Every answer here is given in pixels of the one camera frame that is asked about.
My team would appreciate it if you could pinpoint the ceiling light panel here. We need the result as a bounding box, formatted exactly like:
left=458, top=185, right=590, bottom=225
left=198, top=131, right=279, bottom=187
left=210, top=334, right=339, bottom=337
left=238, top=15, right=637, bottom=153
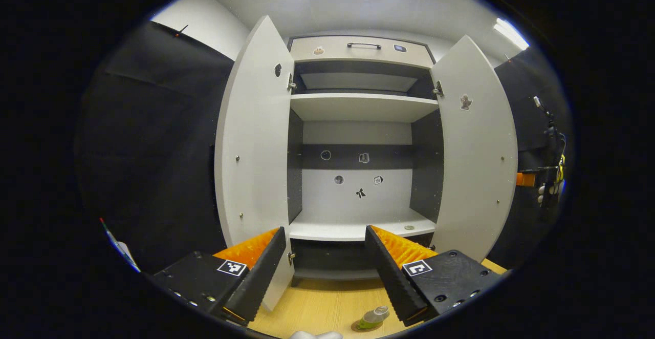
left=494, top=17, right=530, bottom=50

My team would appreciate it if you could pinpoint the white cabinet shelf board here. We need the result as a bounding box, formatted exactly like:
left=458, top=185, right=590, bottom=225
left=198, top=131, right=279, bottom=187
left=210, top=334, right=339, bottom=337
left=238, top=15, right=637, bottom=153
left=290, top=92, right=440, bottom=123

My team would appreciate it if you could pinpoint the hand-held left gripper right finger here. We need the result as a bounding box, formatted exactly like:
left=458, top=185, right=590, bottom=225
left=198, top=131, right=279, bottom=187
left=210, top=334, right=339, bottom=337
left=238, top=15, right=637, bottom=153
left=364, top=225, right=505, bottom=328

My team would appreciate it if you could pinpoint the green label bottle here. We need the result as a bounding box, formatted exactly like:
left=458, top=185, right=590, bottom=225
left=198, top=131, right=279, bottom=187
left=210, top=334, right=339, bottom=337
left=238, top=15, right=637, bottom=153
left=358, top=306, right=390, bottom=330

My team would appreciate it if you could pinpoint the grey cabinet door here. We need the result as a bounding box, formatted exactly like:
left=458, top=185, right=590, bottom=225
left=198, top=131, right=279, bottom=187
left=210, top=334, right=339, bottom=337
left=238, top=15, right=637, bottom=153
left=430, top=34, right=518, bottom=264
left=214, top=15, right=296, bottom=313

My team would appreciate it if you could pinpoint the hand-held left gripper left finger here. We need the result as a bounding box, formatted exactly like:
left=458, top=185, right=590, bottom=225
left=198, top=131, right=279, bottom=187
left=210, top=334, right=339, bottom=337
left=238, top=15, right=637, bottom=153
left=151, top=226, right=287, bottom=327

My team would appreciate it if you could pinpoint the grey cabinet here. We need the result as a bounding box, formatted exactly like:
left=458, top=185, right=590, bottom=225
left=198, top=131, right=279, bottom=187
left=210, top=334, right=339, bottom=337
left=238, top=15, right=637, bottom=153
left=287, top=34, right=446, bottom=288

